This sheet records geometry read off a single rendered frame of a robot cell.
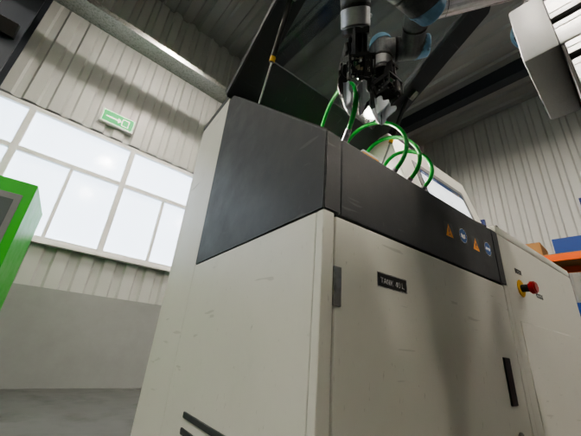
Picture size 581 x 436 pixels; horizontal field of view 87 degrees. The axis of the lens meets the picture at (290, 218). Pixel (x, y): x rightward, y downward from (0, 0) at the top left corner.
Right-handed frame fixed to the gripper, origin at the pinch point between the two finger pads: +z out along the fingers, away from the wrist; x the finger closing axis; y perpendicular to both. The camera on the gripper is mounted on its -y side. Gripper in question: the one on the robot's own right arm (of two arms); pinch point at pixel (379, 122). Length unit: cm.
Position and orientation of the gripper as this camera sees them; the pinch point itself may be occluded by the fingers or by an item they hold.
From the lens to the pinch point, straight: 102.9
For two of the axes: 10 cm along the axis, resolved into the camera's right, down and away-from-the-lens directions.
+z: -0.8, 9.1, -4.0
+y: 6.0, -2.8, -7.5
